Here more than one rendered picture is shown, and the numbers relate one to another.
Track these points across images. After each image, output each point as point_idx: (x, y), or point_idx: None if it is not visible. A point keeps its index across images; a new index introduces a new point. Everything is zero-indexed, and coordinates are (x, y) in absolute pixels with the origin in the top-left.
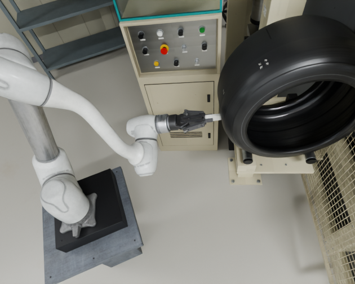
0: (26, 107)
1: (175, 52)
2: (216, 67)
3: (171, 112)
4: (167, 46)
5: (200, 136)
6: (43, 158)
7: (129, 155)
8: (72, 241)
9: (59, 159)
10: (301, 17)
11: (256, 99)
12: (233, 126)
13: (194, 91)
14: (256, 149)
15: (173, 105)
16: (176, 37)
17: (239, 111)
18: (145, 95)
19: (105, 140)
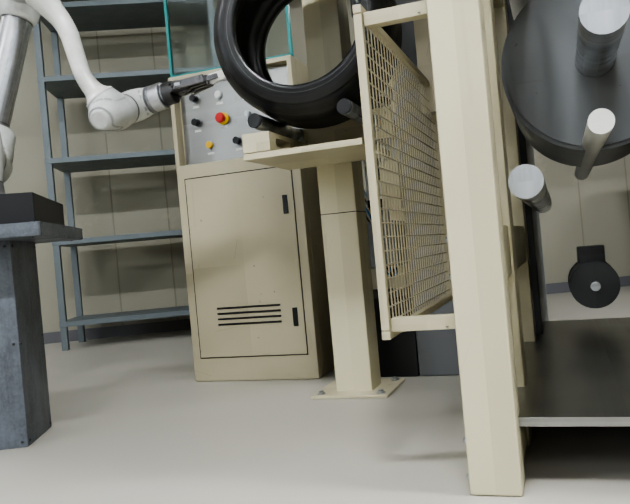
0: (10, 33)
1: (237, 123)
2: None
3: (223, 246)
4: (226, 114)
5: (277, 319)
6: None
7: (89, 81)
8: None
9: (3, 127)
10: None
11: None
12: (218, 33)
13: (261, 189)
14: (254, 75)
15: (227, 226)
16: (239, 100)
17: (221, 4)
18: (184, 203)
19: (70, 56)
